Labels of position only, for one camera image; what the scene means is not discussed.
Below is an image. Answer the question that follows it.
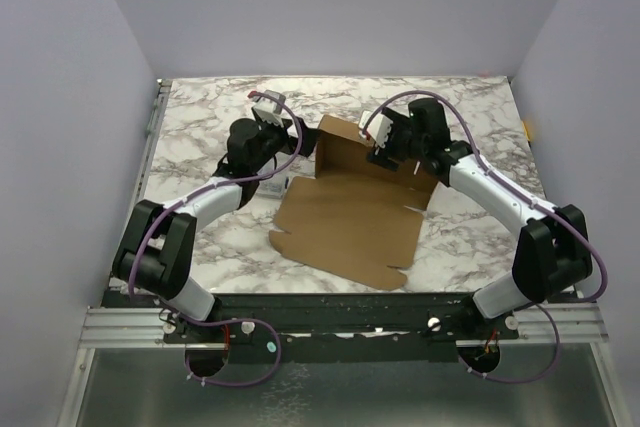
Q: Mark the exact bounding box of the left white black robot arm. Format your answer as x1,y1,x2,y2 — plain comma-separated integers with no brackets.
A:
112,117,318,342

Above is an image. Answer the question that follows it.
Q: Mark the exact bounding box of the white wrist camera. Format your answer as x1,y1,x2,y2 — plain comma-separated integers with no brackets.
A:
249,90,288,129
358,110,393,148

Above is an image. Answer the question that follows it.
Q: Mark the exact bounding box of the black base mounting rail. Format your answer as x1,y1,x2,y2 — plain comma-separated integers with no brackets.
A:
164,293,518,363

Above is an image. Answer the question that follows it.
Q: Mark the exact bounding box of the aluminium extrusion frame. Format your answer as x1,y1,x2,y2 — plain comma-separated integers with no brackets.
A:
54,77,174,427

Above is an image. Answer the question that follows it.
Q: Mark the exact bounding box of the clear plastic screw organizer box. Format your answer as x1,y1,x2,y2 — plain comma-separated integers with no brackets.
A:
256,154,289,199

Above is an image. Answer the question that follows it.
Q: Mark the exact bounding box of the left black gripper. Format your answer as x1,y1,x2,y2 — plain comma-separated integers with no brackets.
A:
250,116,321,173

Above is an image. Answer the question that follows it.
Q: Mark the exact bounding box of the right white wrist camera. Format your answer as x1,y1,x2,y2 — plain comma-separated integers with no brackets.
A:
358,110,393,148

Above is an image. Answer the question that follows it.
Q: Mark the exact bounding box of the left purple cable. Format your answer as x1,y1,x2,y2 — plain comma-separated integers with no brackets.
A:
128,91,307,389

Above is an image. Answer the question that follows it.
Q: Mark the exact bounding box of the brown cardboard box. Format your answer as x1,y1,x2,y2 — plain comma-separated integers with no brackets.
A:
269,115,438,291

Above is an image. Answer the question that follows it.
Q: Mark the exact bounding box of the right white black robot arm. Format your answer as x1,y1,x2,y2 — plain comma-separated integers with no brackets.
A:
359,97,593,338

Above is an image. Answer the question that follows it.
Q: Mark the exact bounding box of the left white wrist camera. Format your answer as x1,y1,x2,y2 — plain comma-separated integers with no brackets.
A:
249,90,288,129

